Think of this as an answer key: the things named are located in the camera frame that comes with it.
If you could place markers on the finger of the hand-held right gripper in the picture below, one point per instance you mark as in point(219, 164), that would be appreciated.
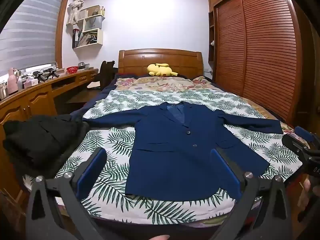
point(296, 145)
point(305, 133)

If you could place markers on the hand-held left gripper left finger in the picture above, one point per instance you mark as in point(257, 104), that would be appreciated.
point(92, 170)

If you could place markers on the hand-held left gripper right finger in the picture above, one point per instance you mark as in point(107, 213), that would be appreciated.
point(225, 172)

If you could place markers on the navy blue suit jacket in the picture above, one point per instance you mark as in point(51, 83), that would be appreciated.
point(175, 155)

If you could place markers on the person's right hand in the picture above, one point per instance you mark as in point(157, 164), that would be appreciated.
point(307, 187)

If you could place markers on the person's left hand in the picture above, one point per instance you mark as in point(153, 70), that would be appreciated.
point(160, 237)

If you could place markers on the bed with leaf-print cover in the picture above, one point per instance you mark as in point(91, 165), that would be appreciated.
point(112, 142)

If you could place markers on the black jacket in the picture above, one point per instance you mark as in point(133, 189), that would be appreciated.
point(37, 140)

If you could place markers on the wooden desk with cabinets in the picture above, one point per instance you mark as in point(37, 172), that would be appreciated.
point(37, 100)

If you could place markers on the dark chair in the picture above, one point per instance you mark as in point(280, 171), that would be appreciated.
point(105, 72)

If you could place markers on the wooden louvered wardrobe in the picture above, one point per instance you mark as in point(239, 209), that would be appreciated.
point(262, 42)

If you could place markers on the red basket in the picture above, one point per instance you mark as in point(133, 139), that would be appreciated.
point(72, 69)

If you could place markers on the grey pot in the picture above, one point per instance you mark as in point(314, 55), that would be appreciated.
point(82, 65)

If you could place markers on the black hand-held devices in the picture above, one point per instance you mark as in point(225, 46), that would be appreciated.
point(47, 74)

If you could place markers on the pink tissue box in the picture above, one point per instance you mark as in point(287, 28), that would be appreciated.
point(31, 83)

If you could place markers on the floral quilt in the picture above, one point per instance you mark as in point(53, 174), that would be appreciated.
point(155, 83)

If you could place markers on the pink thermos jug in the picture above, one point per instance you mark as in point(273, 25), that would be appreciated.
point(12, 82)

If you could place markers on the yellow plush toy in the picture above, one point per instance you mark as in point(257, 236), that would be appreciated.
point(160, 70)

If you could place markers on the wooden bed headboard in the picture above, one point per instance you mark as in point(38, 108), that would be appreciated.
point(160, 57)

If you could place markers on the grey window blind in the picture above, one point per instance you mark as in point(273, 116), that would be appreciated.
point(27, 35)

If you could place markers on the white hanging cloth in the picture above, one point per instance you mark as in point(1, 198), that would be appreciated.
point(75, 7)

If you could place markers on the white wall shelf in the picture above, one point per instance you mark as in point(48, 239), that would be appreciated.
point(88, 37)

